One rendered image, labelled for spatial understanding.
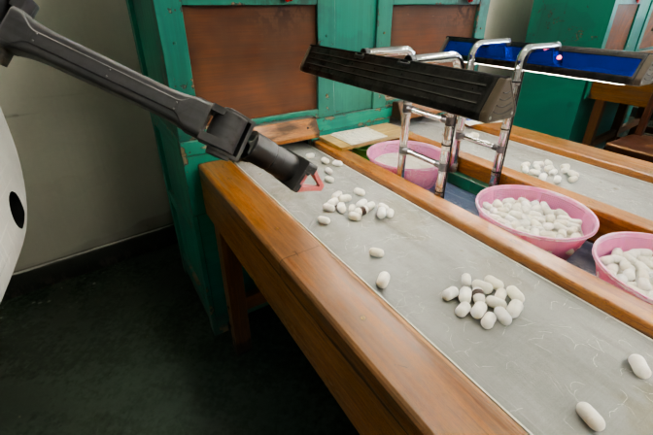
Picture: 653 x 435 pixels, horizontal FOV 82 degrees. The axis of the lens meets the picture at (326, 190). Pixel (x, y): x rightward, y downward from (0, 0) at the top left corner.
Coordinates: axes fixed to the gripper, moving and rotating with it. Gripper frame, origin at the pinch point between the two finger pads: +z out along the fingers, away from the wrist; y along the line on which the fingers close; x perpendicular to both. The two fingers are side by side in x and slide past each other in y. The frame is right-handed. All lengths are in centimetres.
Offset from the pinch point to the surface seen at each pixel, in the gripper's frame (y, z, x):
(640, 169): -24, 82, -56
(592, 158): -12, 80, -54
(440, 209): -9.9, 27.9, -10.9
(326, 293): -20.5, -2.3, 14.5
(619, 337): -51, 27, -6
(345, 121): 52, 35, -24
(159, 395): 40, 22, 92
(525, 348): -44.4, 15.9, 3.2
